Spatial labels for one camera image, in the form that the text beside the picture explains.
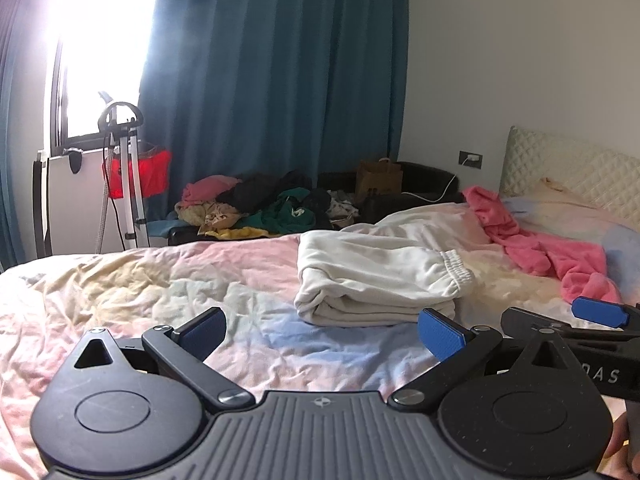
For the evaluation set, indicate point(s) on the yellow garment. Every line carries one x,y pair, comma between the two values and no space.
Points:
235,233

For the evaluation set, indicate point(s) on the pink fleece garment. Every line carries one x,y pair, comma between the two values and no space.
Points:
560,255

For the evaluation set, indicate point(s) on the grey wall socket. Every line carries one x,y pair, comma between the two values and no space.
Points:
471,159

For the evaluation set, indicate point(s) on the silver metal stand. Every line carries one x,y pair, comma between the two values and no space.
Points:
134,185

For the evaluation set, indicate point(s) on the person's right hand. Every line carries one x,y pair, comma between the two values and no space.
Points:
619,445

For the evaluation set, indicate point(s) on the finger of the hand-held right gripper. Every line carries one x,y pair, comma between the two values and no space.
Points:
525,322
600,312

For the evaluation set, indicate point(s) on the cream quilted headboard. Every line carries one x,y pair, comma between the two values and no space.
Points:
575,170

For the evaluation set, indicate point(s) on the small pink garment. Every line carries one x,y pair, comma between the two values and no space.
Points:
207,190

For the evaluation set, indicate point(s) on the white patterned garment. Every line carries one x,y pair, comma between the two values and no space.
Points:
344,211

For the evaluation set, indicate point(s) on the brown paper bag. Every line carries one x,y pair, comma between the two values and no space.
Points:
379,177

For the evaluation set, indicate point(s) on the beige garment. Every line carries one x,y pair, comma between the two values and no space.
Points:
210,216

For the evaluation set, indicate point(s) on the white sweatpants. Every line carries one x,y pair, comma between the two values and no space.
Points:
370,275

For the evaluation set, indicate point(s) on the green garment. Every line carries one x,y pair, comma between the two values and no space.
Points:
282,212

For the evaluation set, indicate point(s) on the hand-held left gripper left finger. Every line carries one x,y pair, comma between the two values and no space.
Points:
202,335

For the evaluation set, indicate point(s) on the black garment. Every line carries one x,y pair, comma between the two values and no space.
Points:
260,190

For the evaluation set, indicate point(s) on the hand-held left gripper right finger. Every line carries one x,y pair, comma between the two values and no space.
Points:
442,337

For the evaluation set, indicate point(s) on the wide teal curtain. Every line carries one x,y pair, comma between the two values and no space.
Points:
280,70

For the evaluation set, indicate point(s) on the narrow teal curtain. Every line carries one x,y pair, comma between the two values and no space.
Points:
15,160

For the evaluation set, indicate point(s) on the bright window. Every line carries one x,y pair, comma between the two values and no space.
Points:
105,45

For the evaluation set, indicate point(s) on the red fabric basket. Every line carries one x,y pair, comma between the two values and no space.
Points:
152,172

